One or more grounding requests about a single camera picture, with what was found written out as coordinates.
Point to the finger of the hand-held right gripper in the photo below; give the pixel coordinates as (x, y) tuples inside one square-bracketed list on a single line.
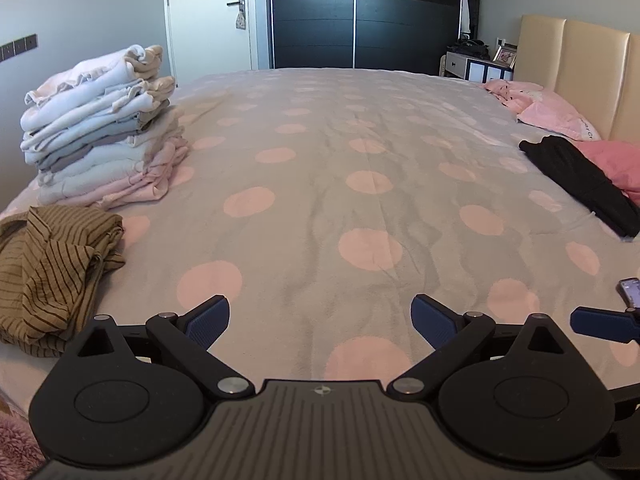
[(597, 323)]

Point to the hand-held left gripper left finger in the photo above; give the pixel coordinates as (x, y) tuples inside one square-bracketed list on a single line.
[(207, 321)]

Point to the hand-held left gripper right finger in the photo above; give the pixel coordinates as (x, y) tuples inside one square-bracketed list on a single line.
[(432, 321)]

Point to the black garment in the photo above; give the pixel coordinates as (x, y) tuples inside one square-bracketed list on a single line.
[(582, 175)]

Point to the stack of folded pale clothes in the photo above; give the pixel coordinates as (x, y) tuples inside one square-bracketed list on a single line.
[(95, 135)]

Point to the grey remote control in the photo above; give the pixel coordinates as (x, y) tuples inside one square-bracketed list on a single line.
[(631, 292)]

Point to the deep pink pillow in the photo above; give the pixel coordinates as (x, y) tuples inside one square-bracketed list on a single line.
[(617, 162)]

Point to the brown striped garment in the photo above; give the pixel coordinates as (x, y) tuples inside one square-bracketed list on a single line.
[(47, 280)]

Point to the pale pink printed pillow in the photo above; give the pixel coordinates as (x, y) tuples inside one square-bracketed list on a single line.
[(555, 115)]

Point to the fluffy pink rug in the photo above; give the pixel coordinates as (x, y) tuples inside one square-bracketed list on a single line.
[(17, 435)]

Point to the crumpled pink garment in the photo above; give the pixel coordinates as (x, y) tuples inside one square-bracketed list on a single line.
[(510, 91)]

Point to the white bedside cabinet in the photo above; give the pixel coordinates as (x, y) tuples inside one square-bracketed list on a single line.
[(470, 66)]

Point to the beige padded headboard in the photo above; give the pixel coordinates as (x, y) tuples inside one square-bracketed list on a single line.
[(590, 60)]

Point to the black bag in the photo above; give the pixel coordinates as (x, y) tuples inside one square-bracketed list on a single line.
[(472, 46)]

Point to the white door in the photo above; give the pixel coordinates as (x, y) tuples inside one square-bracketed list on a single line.
[(210, 25)]

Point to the black sliding wardrobe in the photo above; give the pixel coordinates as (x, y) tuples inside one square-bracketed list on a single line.
[(365, 25)]

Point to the picture frame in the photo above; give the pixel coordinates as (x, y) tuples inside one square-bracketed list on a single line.
[(505, 56)]

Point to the dark wall switch panel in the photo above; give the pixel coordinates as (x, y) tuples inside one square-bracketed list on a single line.
[(17, 46)]

